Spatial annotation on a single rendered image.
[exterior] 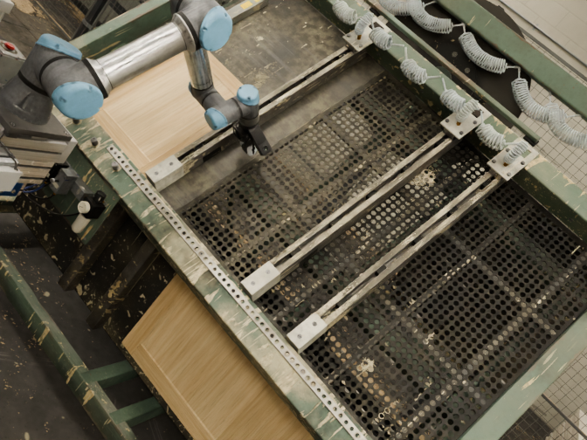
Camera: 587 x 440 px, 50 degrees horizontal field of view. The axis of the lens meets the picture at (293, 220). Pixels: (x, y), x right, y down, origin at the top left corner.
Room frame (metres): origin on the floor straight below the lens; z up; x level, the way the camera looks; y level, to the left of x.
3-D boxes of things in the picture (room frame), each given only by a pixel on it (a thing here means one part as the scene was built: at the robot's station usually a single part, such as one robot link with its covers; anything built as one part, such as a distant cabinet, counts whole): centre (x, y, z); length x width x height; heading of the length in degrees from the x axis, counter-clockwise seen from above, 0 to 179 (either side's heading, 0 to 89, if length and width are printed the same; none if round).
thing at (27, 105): (1.64, 0.80, 1.09); 0.15 x 0.15 x 0.10
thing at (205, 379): (2.07, -0.21, 0.53); 0.90 x 0.02 x 0.55; 70
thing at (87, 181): (2.09, 0.79, 0.69); 0.50 x 0.14 x 0.24; 70
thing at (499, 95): (3.05, -0.09, 1.85); 0.80 x 0.06 x 0.80; 70
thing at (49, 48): (1.64, 0.79, 1.20); 0.13 x 0.12 x 0.14; 61
